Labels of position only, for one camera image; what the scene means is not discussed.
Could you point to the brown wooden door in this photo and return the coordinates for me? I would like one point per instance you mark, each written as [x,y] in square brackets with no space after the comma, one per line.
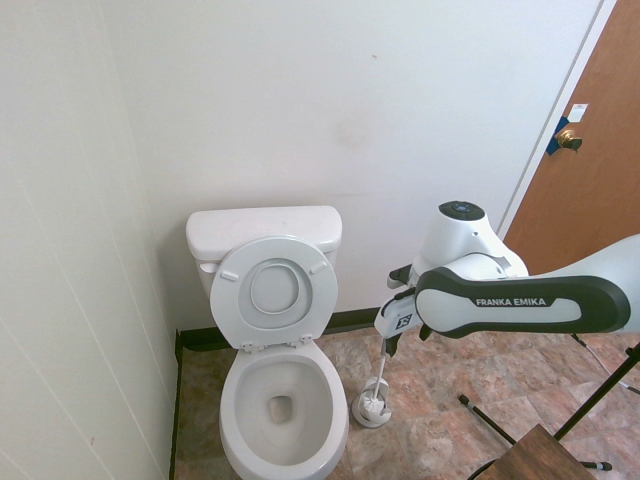
[590,190]

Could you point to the white toilet brush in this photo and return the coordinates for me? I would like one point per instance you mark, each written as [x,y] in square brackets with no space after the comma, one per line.
[381,370]

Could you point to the white door frame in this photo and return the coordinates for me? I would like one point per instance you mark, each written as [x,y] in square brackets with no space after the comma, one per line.
[550,130]

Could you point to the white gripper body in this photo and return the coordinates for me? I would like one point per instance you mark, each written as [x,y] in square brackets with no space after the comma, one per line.
[397,316]

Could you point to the white toilet brush holder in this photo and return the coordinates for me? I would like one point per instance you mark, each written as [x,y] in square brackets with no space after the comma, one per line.
[369,412]

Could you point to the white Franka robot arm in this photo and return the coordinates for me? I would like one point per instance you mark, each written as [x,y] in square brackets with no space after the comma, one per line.
[500,305]

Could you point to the white toilet tank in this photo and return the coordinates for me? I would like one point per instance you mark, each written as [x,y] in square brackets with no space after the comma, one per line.
[200,282]

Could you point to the white paper label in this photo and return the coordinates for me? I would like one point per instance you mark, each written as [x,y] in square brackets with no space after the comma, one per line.
[578,112]

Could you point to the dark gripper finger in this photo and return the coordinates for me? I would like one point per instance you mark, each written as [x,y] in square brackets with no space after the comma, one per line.
[425,332]
[392,345]

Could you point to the white toilet bowl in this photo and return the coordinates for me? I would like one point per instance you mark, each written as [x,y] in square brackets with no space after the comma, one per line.
[285,450]

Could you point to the brown wooden board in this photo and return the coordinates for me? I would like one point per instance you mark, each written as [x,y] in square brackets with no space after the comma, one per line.
[540,457]

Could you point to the blue tape strip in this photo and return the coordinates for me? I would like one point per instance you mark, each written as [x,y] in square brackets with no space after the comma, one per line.
[554,145]

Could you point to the white toilet tank lid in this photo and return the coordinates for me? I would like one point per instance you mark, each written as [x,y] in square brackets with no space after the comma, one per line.
[260,225]

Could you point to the black camera tripod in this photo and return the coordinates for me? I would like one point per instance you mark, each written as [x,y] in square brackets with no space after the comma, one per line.
[597,390]

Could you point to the white toilet seat with lid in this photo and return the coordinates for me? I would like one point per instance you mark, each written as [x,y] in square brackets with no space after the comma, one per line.
[275,287]

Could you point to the brass door knob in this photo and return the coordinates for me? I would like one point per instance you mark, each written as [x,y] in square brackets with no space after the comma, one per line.
[568,137]

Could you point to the black rubber baseboard strip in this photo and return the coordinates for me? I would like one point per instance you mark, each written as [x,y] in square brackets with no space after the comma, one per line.
[174,400]
[350,320]

